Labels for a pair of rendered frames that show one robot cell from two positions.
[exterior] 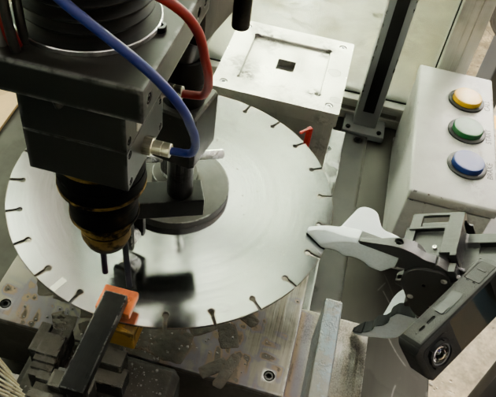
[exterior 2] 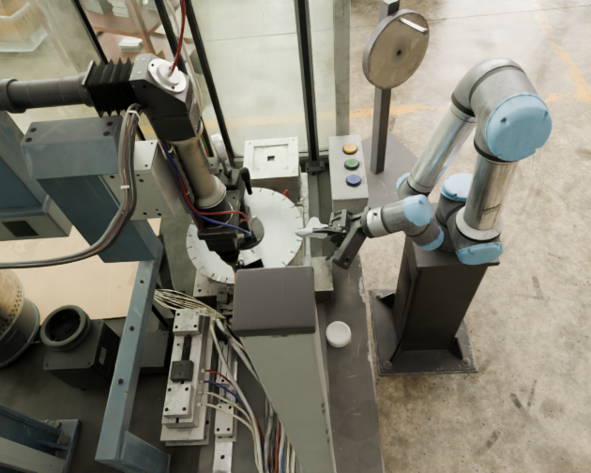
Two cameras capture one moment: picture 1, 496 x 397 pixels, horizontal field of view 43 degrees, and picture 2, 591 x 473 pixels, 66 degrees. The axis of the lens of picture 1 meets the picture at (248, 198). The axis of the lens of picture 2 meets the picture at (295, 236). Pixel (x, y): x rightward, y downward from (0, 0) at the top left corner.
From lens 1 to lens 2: 0.64 m
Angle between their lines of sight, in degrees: 8
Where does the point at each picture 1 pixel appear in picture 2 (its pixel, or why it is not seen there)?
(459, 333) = (351, 251)
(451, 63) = (341, 130)
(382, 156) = (325, 178)
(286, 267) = (291, 248)
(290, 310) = (299, 260)
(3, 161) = (168, 236)
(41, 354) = (221, 301)
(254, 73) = (259, 167)
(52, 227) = (208, 260)
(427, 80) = (332, 144)
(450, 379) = not seen: hidden behind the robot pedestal
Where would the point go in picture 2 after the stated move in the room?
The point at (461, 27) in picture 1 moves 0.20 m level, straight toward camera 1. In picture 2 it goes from (340, 116) to (331, 160)
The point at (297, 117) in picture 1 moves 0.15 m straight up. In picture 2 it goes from (282, 180) to (276, 146)
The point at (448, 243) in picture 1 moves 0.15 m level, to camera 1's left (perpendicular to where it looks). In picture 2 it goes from (341, 222) to (286, 232)
